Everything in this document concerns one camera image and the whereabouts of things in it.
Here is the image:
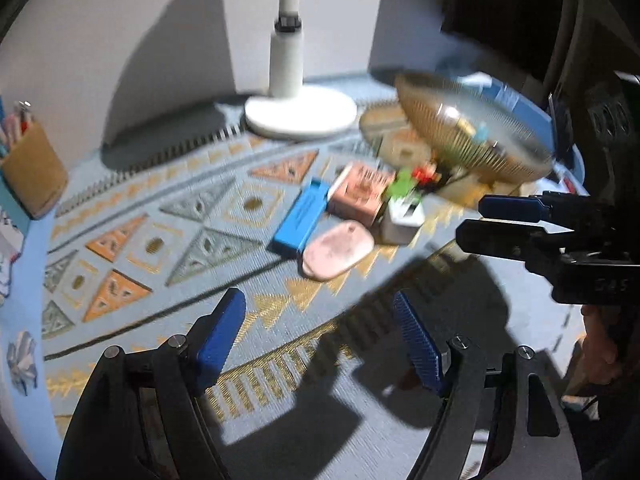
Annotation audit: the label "round beige coaster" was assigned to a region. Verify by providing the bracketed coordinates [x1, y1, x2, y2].
[359, 105, 436, 171]

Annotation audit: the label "white desk lamp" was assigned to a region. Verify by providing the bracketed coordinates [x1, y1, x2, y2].
[244, 0, 358, 142]

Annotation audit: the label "blue rectangular box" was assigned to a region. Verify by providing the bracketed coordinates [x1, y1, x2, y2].
[270, 178, 331, 256]

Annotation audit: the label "white charger plug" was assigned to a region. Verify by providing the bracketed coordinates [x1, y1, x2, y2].
[380, 195, 426, 246]

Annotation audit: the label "amber ribbed glass bowl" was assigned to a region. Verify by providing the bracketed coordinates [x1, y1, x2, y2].
[394, 71, 556, 186]

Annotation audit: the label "dark screen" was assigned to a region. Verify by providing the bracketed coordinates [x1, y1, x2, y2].
[440, 0, 556, 81]

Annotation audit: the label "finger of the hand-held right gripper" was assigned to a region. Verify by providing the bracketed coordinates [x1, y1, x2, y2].
[477, 191, 608, 226]
[455, 218, 576, 273]

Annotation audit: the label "green plastic toy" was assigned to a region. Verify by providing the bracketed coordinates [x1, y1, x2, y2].
[387, 170, 423, 203]

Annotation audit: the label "pink oval case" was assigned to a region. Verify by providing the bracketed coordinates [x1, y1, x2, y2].
[301, 222, 375, 281]

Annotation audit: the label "cork pen holder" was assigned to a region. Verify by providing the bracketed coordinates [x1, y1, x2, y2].
[0, 120, 70, 220]

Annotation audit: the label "patterned woven mat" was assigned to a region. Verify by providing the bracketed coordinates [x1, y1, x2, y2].
[40, 77, 586, 480]

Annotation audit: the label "pens in holder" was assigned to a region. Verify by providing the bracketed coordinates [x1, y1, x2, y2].
[0, 100, 36, 151]

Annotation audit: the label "person's right hand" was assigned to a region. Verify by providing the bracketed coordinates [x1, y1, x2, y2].
[567, 305, 631, 396]

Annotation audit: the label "small red toy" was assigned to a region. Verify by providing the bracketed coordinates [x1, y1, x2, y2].
[412, 162, 441, 186]

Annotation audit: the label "pink rectangular box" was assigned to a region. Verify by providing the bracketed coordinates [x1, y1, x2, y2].
[327, 161, 396, 228]

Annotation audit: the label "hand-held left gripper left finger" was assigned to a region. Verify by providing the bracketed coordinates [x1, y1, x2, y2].
[57, 287, 248, 480]

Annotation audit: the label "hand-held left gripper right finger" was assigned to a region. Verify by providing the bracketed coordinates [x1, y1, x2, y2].
[392, 291, 583, 480]

